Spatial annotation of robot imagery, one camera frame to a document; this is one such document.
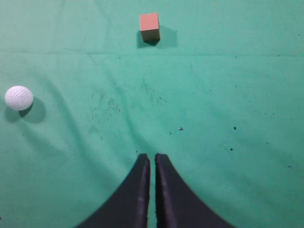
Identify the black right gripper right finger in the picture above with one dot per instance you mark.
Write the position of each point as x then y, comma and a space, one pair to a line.
177, 206

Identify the green table cloth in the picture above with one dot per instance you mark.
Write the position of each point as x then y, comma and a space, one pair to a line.
221, 92

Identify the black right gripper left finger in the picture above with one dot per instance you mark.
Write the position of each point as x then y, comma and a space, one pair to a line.
128, 206

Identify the pink cube block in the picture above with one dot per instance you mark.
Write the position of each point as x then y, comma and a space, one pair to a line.
150, 27

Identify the white dimpled golf ball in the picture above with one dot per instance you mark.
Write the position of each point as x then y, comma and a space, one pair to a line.
19, 98

